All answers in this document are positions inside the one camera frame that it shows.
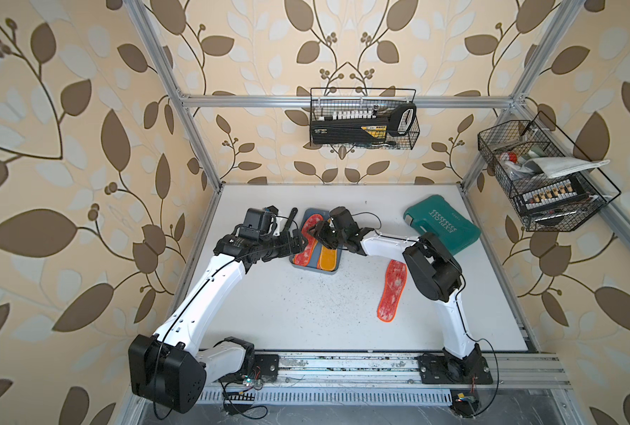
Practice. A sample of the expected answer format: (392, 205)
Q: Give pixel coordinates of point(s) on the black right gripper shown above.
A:
(319, 233)

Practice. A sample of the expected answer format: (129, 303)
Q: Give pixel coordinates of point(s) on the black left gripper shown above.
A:
(290, 247)

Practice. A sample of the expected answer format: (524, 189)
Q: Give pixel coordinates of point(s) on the yellow insole vertical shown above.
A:
(328, 259)

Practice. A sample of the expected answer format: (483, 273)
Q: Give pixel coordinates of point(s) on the red insole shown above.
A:
(394, 284)
(303, 259)

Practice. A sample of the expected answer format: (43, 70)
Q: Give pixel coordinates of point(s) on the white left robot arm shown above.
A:
(198, 308)

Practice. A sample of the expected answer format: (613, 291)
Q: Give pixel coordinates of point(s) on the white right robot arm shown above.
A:
(437, 276)

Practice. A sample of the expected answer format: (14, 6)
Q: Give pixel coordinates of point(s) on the grey-blue storage tray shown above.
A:
(313, 266)

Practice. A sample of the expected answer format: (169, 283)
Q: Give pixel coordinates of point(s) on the black yellow tool box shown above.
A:
(349, 132)

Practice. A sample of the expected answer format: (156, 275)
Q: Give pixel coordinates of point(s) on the green pipe wrench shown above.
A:
(291, 218)

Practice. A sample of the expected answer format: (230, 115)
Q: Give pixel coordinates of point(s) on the green plastic tool case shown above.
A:
(435, 215)

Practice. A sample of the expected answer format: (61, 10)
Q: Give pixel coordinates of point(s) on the white folded paper bag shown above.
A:
(556, 167)

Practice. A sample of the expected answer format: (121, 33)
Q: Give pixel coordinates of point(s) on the socket bit set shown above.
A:
(559, 193)

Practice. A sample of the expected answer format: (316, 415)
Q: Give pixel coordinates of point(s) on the black wire basket back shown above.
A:
(364, 118)

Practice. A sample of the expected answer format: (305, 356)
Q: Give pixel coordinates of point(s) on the black wire basket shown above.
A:
(508, 145)
(364, 118)

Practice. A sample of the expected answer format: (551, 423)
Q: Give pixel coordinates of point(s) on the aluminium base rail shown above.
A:
(376, 379)

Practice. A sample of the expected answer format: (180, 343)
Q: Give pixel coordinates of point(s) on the black wire basket right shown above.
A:
(508, 145)

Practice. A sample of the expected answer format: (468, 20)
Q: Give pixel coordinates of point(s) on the aluminium frame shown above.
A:
(240, 74)

